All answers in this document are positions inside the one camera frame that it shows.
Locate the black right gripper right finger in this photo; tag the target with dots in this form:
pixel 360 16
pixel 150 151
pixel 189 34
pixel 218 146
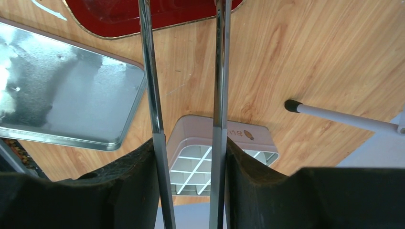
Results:
pixel 313 197

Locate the steel tongs with white hinge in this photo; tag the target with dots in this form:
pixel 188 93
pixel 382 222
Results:
pixel 220 109

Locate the divided silver tin box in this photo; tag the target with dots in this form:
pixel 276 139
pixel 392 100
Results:
pixel 189 150

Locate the grey tripod stand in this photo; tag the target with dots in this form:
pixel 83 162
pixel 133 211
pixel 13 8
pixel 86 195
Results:
pixel 348 119

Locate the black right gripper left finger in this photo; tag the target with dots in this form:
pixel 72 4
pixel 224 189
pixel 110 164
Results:
pixel 123 194

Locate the dark red chocolate tray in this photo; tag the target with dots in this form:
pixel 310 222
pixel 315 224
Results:
pixel 116 19

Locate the silver tin lid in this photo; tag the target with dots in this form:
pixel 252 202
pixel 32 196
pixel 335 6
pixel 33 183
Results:
pixel 58 91

